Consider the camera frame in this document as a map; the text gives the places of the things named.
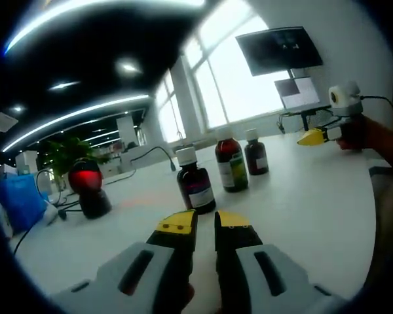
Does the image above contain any black laptop stand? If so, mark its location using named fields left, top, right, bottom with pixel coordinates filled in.
left=276, top=106, right=335, bottom=135

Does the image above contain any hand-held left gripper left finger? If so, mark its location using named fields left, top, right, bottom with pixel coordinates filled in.
left=50, top=209, right=199, bottom=314

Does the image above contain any small white device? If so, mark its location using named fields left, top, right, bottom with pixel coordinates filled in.
left=42, top=199, right=59, bottom=226

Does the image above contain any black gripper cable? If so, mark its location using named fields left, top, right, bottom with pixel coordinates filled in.
left=360, top=95, right=393, bottom=107

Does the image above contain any small dark medicine bottle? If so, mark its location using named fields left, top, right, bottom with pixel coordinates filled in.
left=175, top=147, right=217, bottom=215
left=244, top=129, right=270, bottom=176

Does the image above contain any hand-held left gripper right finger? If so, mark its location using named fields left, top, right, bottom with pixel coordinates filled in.
left=214, top=210, right=351, bottom=314

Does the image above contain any green potted plant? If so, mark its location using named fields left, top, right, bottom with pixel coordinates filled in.
left=41, top=137, right=105, bottom=184

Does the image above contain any tall red medicine bottle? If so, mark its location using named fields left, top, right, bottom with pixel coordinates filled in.
left=214, top=128, right=250, bottom=193

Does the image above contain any person's right hand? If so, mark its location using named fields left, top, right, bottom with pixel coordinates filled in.
left=335, top=116, right=376, bottom=152

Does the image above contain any open laptop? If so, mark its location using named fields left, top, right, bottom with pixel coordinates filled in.
left=274, top=77, right=331, bottom=114

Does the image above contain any ceiling air vent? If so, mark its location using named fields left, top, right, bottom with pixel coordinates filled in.
left=0, top=111, right=19, bottom=132

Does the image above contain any black scanner cable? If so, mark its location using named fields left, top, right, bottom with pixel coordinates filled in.
left=12, top=168, right=84, bottom=254

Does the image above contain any ceiling light strip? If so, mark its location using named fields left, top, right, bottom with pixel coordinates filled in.
left=1, top=94, right=151, bottom=152

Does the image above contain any black cable with plug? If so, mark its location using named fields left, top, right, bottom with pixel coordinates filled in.
left=101, top=147, right=178, bottom=186

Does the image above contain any black barcode scanner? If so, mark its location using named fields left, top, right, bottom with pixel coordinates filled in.
left=67, top=158, right=113, bottom=220

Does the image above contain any steel sink with faucet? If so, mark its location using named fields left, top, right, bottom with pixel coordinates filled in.
left=173, top=130, right=217, bottom=152

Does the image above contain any long curved ceiling light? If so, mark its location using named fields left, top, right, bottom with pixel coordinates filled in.
left=5, top=0, right=207, bottom=55

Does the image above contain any black monitor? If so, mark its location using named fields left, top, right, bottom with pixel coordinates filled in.
left=234, top=26, right=324, bottom=77

